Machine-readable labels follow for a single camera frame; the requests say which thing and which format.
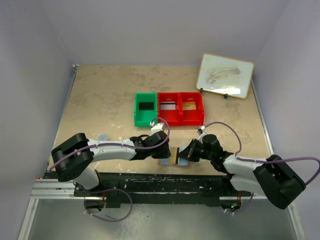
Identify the clear jar of paper clips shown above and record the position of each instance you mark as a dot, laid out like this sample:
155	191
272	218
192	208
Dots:
102	137

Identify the middle red plastic bin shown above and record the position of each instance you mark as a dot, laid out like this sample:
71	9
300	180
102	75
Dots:
173	118

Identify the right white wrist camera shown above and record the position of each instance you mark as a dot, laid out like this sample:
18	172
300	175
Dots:
201	130

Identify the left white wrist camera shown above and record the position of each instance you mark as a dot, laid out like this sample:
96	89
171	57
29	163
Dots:
159	127

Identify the right red plastic bin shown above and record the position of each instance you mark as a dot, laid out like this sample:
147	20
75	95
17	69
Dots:
194	117

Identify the gold card in red bin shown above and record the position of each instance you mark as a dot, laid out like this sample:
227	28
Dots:
189	106

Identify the small framed whiteboard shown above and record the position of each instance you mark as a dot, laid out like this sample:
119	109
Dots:
225	75

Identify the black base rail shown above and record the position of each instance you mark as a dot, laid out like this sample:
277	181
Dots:
178	189

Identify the black card in green bin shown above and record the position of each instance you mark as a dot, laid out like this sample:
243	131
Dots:
146	106

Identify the gold card from holder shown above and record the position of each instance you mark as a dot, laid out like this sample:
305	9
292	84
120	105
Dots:
174	158

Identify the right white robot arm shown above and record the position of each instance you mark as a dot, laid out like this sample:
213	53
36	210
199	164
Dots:
276	181

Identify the white card in red bin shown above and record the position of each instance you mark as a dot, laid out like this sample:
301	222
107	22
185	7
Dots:
168	106

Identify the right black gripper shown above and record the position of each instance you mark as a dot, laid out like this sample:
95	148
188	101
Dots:
192	151

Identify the red plastic bin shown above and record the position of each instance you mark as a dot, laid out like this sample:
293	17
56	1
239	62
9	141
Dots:
173	118
194	117

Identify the pink leather card holder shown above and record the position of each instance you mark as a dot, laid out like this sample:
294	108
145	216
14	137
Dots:
184	163

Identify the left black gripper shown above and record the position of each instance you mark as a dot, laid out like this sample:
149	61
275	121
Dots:
164	147

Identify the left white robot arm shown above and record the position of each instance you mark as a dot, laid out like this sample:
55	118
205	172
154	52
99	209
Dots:
71	159

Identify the green plastic bin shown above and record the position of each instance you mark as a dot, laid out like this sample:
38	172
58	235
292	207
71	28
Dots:
143	118

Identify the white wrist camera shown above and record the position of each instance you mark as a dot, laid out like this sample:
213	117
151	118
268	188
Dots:
201	130
159	127

